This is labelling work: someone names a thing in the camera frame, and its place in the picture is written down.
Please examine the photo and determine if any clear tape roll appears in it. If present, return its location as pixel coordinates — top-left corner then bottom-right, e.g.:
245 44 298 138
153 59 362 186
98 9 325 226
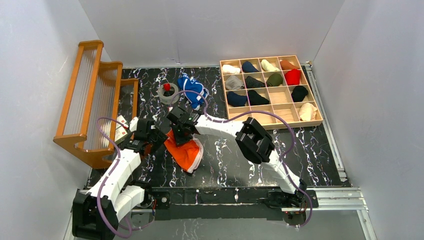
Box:
157 83 180 105

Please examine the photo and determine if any white rolled cloth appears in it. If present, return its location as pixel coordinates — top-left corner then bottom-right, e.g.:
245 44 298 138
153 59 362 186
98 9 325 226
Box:
221 64 241 75

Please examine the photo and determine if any cream rolled cloth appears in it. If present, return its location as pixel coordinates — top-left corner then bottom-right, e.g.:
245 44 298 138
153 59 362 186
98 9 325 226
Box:
260 59 280 72

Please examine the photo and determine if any grey rolled cloth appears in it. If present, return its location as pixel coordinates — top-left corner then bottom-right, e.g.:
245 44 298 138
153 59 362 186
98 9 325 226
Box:
224 75 245 91

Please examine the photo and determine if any olive rolled cloth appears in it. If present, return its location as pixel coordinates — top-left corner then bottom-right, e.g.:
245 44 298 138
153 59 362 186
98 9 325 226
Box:
266 73 284 87

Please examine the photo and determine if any navy rolled cloth top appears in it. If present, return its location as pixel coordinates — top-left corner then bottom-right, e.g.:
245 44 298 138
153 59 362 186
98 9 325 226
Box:
241 61 259 73

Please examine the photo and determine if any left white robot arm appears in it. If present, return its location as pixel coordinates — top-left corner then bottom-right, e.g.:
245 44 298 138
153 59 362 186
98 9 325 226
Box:
71 117 167 240

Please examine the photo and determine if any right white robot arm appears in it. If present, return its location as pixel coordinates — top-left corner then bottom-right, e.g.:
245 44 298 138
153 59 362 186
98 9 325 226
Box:
166 106 307 202

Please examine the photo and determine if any wooden compartment organizer box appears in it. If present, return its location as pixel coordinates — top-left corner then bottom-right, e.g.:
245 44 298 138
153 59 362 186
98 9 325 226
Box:
219 55 324 130

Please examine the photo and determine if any black rolled cloth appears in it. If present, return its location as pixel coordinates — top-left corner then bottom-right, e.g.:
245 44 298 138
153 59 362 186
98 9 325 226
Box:
291 85 309 103
247 90 270 106

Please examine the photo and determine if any blue underwear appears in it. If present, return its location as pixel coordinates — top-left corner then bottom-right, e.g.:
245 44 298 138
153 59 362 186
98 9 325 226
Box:
177 73 209 111

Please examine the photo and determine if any orange underwear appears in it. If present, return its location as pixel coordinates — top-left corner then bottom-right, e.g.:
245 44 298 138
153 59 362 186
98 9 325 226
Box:
164 130 204 174

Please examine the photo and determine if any black rolled cloth middle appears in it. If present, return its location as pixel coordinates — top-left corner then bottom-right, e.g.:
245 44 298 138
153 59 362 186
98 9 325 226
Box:
247 90 270 106

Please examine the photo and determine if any small red cap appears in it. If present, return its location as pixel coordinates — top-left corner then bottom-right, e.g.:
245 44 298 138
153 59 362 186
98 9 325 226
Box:
163 83 171 92

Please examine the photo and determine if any black rolled cloth right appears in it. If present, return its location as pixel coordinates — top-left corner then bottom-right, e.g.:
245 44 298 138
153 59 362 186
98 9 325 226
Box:
291 85 309 103

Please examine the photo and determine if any white box red label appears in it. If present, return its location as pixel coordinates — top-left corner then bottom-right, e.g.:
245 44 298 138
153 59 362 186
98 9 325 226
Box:
115 115 129 132

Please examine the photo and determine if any beige rolled cloth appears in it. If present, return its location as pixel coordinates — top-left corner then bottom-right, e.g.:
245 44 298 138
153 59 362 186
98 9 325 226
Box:
298 102 318 121

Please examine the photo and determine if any red rolled cloth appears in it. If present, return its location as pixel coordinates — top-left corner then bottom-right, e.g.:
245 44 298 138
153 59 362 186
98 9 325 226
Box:
284 69 301 86

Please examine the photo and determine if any wooden acrylic tiered rack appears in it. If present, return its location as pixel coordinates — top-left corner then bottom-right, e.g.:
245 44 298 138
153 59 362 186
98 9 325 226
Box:
53 40 139 169

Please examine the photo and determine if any dark patterned rolled cloth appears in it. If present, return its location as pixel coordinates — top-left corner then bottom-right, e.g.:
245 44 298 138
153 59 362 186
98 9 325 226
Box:
244 76 266 89

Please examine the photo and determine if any rust orange rolled cloth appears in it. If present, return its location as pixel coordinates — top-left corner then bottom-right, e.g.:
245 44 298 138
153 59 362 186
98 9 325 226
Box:
279 59 299 71

